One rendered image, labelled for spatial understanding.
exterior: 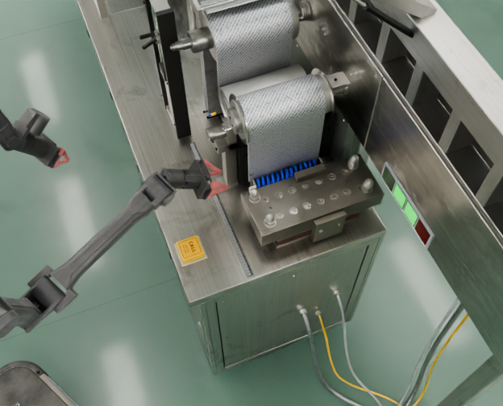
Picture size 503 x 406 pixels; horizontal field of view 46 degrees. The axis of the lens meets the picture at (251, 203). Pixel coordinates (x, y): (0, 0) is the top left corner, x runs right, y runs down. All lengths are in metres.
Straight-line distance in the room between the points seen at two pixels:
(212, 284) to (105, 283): 1.14
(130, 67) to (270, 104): 0.85
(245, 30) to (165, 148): 0.56
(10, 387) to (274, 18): 1.68
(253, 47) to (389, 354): 1.53
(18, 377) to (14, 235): 0.83
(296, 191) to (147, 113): 0.67
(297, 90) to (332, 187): 0.33
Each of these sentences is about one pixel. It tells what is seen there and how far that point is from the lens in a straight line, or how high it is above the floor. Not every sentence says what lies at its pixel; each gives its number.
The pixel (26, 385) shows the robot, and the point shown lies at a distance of 2.54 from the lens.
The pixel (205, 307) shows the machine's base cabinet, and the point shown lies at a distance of 1.87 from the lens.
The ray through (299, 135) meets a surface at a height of 1.17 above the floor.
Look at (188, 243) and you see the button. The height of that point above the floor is 0.92.
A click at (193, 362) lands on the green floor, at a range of 2.67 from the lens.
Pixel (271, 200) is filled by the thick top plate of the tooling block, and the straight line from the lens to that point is 1.79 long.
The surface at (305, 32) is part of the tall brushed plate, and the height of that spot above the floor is 1.22.
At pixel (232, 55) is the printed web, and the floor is 1.32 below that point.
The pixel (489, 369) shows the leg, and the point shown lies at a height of 0.75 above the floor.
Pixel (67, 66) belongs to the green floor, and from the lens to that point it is 3.74.
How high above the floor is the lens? 2.55
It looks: 58 degrees down
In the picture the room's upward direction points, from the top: straight up
